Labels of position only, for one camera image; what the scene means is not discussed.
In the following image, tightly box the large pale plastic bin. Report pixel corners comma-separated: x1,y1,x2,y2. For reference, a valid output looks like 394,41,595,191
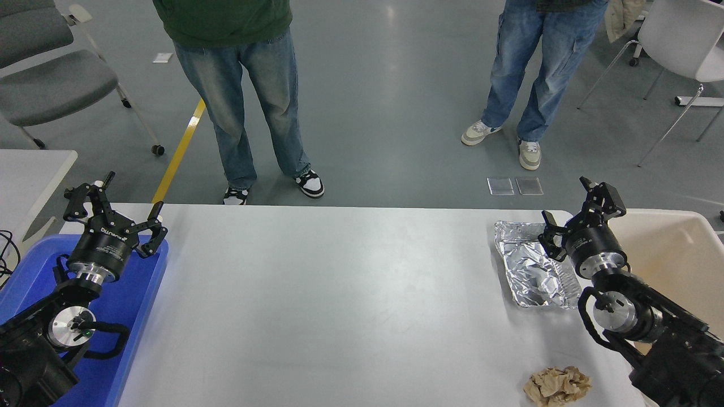
568,209,724,407

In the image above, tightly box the tan paper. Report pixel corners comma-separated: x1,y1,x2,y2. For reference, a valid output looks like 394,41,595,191
523,366,593,407

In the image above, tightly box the white shell chair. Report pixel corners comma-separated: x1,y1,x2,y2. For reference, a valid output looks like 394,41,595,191
577,0,724,167

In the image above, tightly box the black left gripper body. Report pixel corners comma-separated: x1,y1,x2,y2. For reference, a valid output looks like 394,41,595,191
66,213,140,282

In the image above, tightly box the black cable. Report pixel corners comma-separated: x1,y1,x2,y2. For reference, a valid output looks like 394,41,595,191
0,229,22,286

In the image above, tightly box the grey wheeled office chair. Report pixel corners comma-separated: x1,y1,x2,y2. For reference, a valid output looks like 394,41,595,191
0,0,166,157

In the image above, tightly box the foil tray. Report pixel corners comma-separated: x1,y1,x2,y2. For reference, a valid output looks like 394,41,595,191
494,220,584,310

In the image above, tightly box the person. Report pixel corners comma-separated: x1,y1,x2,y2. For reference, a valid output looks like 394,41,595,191
461,0,610,171
153,0,325,206

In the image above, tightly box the blue plastic tray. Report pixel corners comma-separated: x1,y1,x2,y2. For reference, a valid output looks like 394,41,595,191
0,235,169,407

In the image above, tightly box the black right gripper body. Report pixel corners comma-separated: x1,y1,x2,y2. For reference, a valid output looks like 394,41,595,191
563,217,628,279

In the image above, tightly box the white side table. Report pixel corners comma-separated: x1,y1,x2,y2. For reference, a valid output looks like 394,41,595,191
0,150,78,255

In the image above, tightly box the beige jacket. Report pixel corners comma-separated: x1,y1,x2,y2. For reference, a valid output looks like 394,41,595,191
604,0,647,44

